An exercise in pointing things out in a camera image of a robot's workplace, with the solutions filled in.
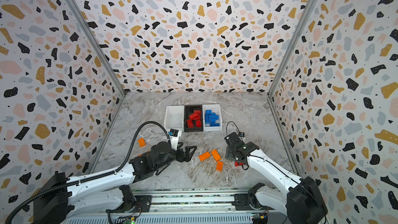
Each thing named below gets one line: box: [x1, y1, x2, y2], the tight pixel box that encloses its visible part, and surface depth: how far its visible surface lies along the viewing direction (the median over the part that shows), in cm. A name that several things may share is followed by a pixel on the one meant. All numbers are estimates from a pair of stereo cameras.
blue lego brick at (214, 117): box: [209, 114, 220, 120], surface depth 105 cm
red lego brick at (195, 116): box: [188, 112, 201, 121], surface depth 105 cm
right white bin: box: [202, 104, 223, 132], surface depth 102 cm
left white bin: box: [163, 105, 185, 133], surface depth 105 cm
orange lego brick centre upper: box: [210, 149, 222, 162], surface depth 91 cm
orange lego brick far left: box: [137, 137, 147, 148], surface depth 94 cm
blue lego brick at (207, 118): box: [204, 113, 212, 124], surface depth 105 cm
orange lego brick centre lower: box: [216, 160, 224, 172], surface depth 87 cm
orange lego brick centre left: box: [199, 151, 211, 162], surface depth 92 cm
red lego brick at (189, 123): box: [186, 119, 194, 129], surface depth 104 cm
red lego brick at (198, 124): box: [195, 119, 202, 128], surface depth 100 cm
